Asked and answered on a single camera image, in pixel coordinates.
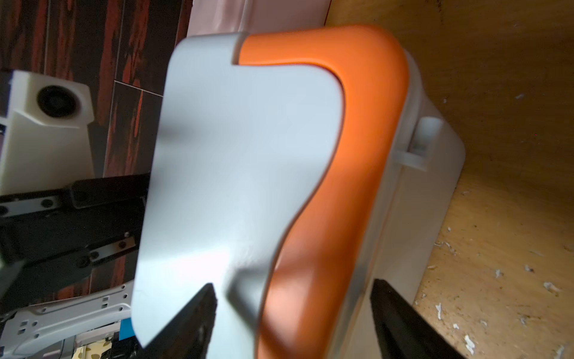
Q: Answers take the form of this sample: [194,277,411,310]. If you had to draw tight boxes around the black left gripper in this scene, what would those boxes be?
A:
[1,174,150,314]

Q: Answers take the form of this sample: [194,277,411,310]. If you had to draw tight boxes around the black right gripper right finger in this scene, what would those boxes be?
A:
[370,279,463,359]

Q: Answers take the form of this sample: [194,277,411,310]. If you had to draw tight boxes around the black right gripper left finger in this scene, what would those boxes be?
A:
[147,284,218,358]

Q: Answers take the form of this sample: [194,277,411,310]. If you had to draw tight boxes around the white orange handled box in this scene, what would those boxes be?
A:
[132,25,466,358]

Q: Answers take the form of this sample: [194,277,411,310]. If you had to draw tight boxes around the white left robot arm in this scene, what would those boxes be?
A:
[1,174,149,358]

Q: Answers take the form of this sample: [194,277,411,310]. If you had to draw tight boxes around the pink medicine chest box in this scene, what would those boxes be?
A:
[187,0,331,37]

